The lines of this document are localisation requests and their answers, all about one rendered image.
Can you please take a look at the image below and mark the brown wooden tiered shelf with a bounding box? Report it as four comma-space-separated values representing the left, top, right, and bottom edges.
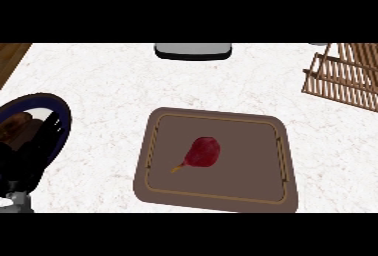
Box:
300, 42, 378, 113

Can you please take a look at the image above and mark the brown wooden panel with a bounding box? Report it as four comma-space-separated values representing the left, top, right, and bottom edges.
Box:
0, 42, 34, 90

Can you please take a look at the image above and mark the dark blue shiny plate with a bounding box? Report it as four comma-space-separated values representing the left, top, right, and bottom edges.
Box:
0, 92, 74, 195

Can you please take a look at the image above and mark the brown rectangular tray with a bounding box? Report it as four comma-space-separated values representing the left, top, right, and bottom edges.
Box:
131, 106, 300, 214

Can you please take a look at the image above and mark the red bell pepper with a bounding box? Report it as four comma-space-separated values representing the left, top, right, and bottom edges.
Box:
170, 136, 223, 174

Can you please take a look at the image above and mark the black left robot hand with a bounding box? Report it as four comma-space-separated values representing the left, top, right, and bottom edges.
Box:
0, 111, 62, 198

